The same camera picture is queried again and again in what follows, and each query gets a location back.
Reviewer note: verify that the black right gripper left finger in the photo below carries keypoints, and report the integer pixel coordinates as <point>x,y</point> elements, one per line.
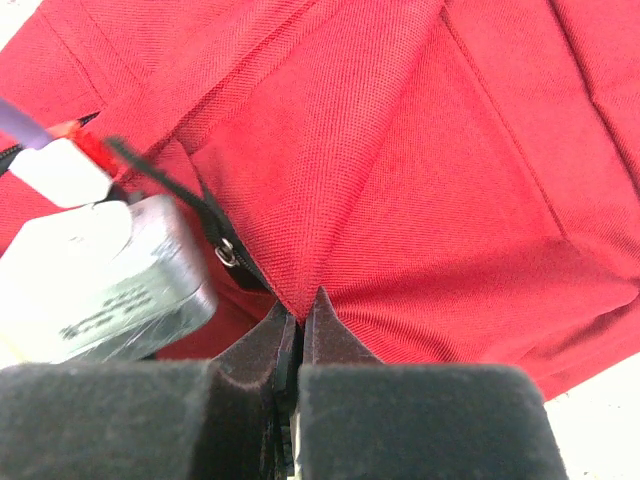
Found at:
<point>224,418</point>

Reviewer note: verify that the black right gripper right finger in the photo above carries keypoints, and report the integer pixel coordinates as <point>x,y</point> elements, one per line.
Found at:
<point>362,419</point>

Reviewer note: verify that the red backpack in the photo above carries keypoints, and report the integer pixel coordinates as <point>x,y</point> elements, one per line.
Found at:
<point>461,177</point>

